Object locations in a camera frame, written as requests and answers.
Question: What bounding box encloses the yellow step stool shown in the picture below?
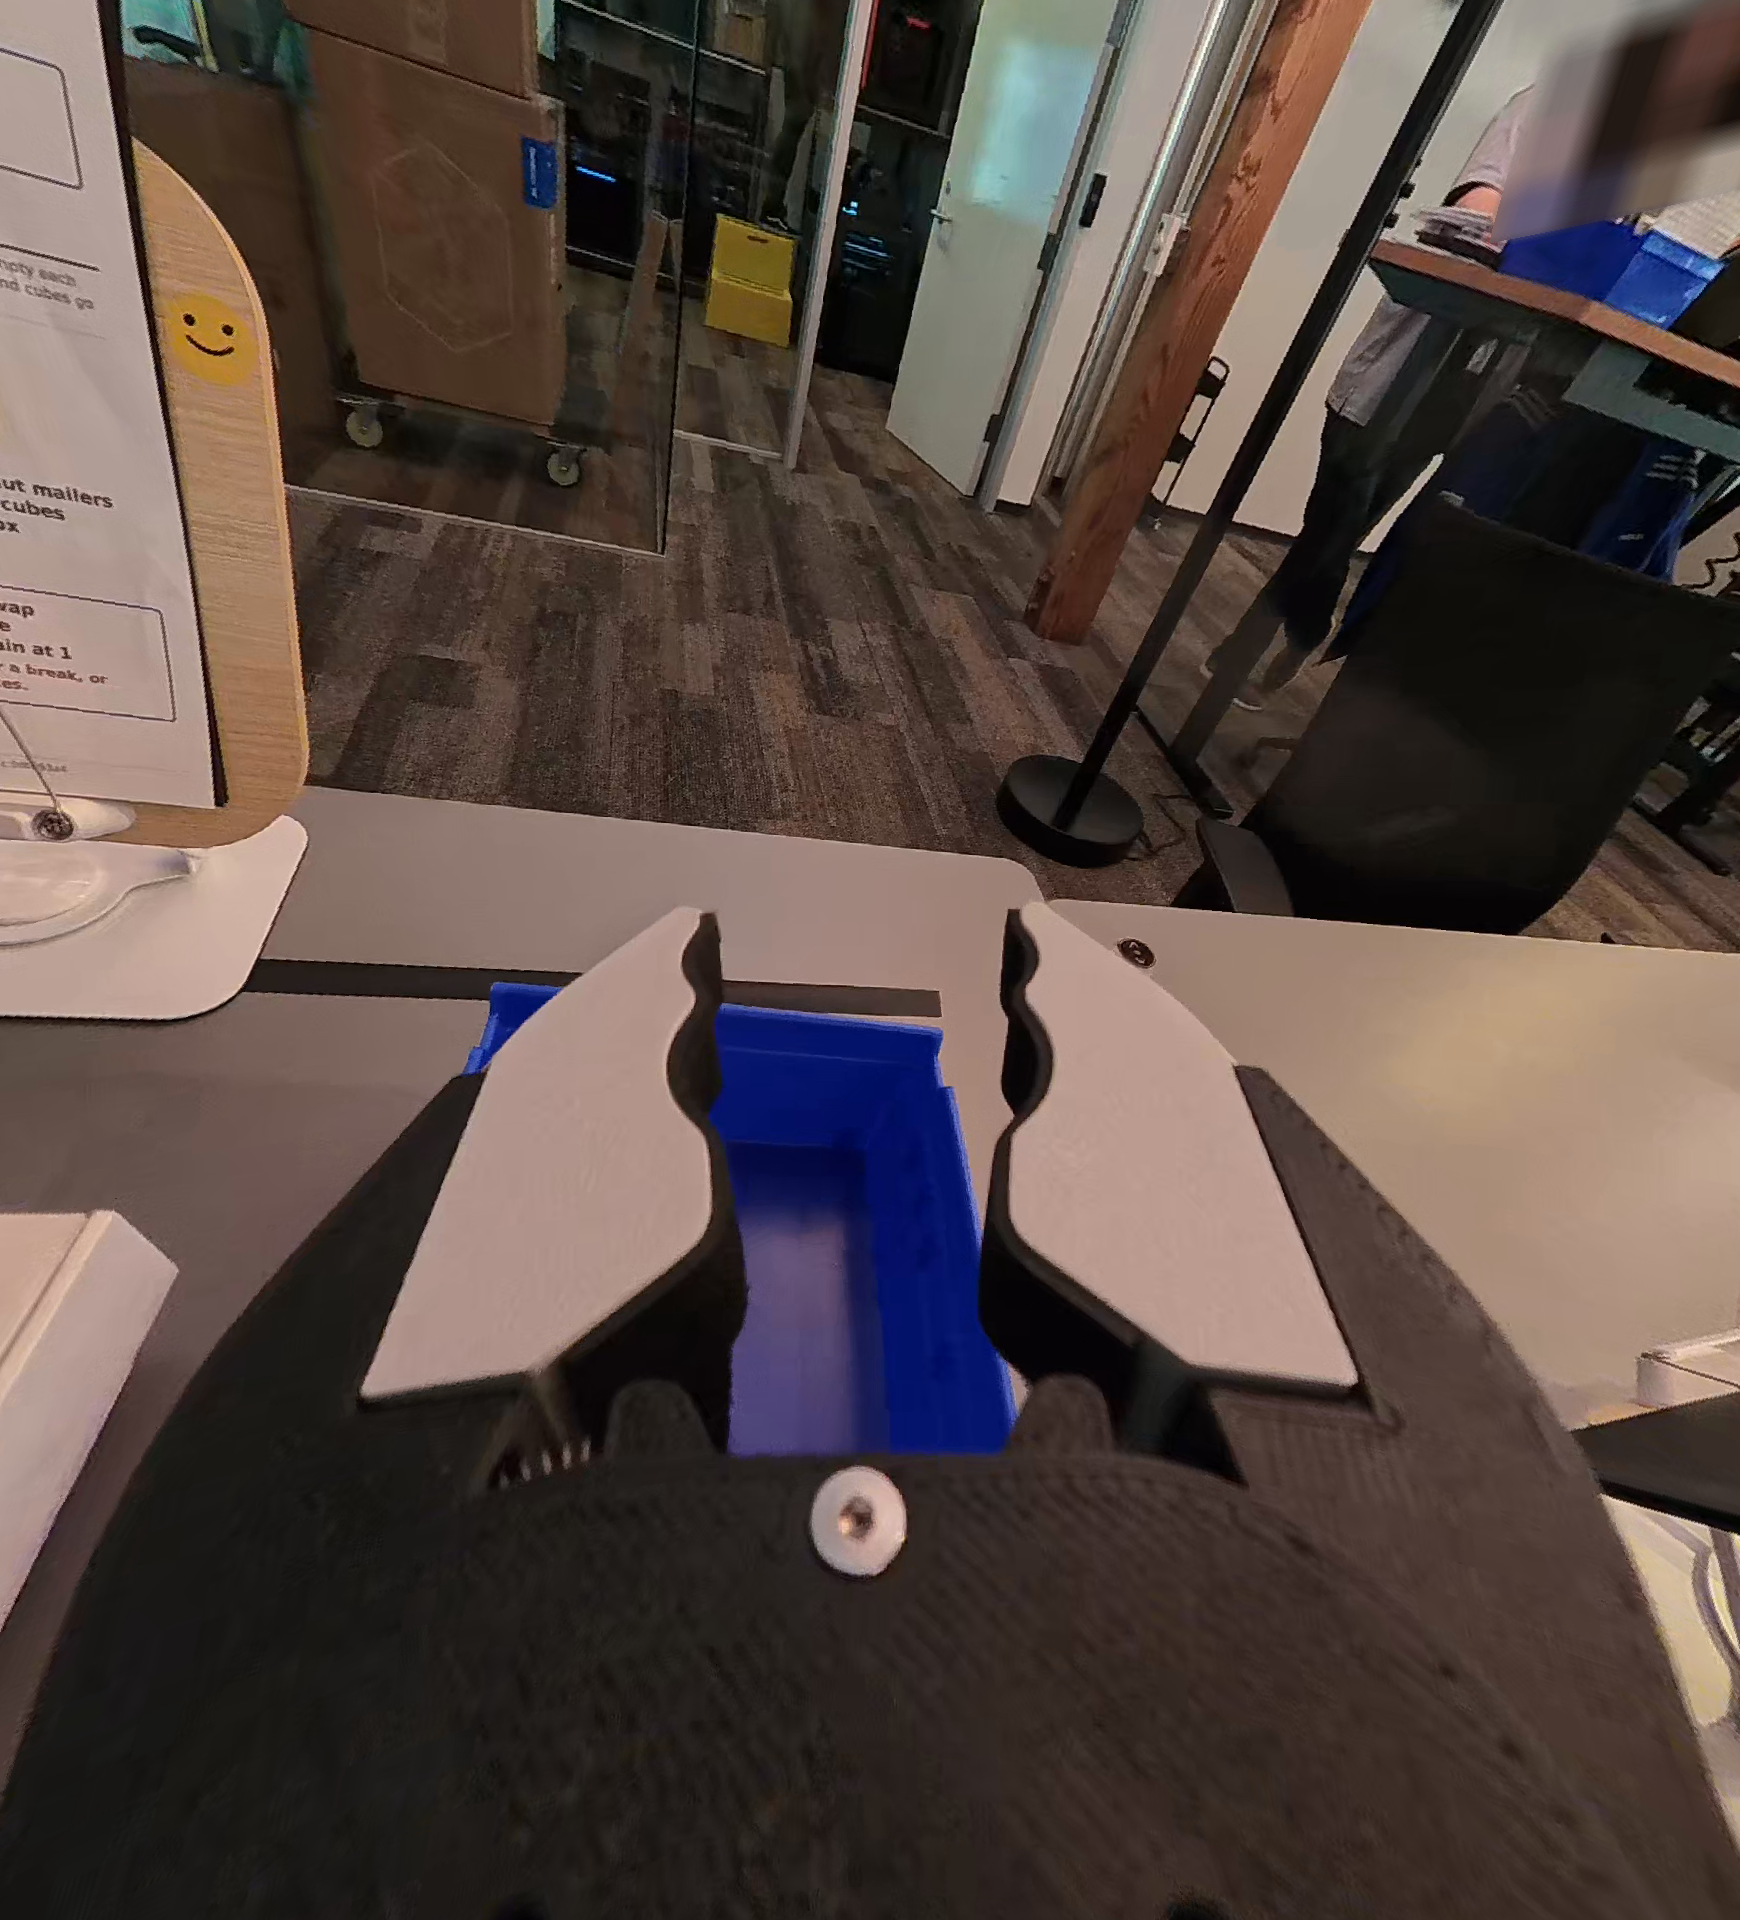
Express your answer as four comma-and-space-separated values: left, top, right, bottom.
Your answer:
702, 211, 800, 350

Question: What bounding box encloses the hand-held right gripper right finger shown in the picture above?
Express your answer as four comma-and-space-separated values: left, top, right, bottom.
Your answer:
979, 900, 1362, 1483

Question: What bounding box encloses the yellow smiley sticker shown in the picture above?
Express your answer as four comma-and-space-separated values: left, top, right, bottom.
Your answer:
161, 294, 260, 389

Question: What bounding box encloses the wooden top standing desk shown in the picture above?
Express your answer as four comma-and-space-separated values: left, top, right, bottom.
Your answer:
1367, 241, 1740, 841

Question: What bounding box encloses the black office chair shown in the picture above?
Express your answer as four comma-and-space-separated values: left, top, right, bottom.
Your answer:
1177, 494, 1740, 940

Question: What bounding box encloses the printed instruction sheet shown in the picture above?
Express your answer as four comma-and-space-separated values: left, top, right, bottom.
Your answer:
0, 0, 222, 811

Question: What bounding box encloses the wheeled dolly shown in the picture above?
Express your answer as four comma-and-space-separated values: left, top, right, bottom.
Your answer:
335, 392, 589, 491

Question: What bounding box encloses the large cardboard box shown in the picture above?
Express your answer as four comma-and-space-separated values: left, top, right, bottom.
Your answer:
283, 0, 589, 441

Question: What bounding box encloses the black pole stand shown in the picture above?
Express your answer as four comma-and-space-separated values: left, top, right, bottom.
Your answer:
997, 0, 1505, 871

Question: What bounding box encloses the black mat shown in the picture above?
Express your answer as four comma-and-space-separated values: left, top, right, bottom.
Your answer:
1572, 1372, 1740, 1549

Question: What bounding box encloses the blue plastic storage bin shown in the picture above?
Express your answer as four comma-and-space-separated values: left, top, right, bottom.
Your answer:
1597, 237, 1730, 328
465, 981, 1022, 1458
1498, 216, 1659, 294

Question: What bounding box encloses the white door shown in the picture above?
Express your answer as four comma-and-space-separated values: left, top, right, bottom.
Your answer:
883, 0, 1131, 496

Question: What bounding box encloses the white cardboard mailer box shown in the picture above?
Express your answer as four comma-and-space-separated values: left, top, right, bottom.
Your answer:
0, 1207, 182, 1661

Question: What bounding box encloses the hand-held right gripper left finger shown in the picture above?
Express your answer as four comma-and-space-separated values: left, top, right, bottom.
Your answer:
357, 903, 750, 1456

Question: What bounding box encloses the white stand base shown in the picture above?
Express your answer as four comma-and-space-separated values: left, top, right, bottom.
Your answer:
1631, 1316, 1740, 1413

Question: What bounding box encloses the black tape strip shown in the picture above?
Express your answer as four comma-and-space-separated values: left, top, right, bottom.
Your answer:
247, 957, 947, 1023

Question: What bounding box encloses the wooden pillar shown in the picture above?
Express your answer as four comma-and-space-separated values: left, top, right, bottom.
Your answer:
1027, 0, 1373, 646

